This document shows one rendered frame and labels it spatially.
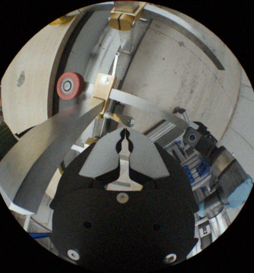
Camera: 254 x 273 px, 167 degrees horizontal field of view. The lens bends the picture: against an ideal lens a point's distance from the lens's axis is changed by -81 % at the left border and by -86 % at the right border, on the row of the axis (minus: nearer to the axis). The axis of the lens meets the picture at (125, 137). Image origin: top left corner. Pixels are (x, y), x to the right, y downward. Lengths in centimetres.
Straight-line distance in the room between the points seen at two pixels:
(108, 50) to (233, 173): 67
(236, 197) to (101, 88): 43
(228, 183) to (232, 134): 251
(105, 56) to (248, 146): 277
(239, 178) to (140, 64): 119
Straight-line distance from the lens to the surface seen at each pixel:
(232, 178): 25
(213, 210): 39
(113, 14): 23
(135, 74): 114
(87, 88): 28
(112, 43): 58
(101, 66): 53
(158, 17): 27
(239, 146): 264
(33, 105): 41
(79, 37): 46
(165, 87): 122
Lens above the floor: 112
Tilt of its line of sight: 58 degrees down
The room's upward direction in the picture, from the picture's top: 179 degrees counter-clockwise
